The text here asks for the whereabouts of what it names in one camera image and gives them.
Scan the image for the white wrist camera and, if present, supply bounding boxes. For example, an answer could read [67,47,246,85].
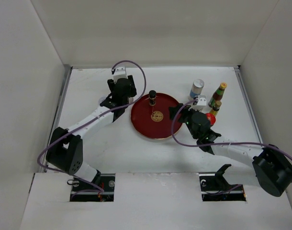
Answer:
[192,95,207,112]
[112,66,127,83]

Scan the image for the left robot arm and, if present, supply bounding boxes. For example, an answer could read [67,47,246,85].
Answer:
[45,75,137,191]

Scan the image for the red sauce bottle yellow cap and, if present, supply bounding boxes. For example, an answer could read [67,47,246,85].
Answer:
[208,82,227,107]

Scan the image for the small black-capped spice bottle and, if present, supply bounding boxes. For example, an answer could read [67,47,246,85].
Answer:
[148,90,157,106]

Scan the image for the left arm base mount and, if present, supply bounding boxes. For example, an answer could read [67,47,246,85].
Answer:
[67,174,116,202]

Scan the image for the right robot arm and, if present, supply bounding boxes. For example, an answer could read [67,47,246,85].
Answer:
[168,103,292,197]

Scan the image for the red-capped sauce jar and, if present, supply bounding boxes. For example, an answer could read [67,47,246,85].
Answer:
[205,113,216,126]

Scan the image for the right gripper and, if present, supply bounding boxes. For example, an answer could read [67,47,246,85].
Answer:
[168,103,201,139]

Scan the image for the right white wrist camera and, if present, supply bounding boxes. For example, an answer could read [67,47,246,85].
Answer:
[192,95,207,112]

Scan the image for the blue-labelled silver-capped shaker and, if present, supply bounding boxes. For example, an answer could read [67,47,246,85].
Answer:
[189,79,204,100]

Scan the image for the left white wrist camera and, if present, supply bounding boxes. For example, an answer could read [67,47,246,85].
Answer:
[112,66,127,83]

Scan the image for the red round tray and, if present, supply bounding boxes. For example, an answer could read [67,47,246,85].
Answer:
[131,92,182,139]

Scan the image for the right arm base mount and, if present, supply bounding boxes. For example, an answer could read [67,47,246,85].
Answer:
[199,164,246,202]

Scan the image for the small yellow-labelled bottle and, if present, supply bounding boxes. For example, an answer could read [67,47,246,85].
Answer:
[210,101,222,116]

